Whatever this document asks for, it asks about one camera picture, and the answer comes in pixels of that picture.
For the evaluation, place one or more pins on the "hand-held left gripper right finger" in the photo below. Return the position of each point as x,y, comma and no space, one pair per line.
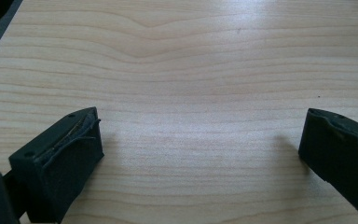
338,152

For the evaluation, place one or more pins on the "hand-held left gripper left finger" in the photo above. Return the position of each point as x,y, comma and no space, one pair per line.
63,161

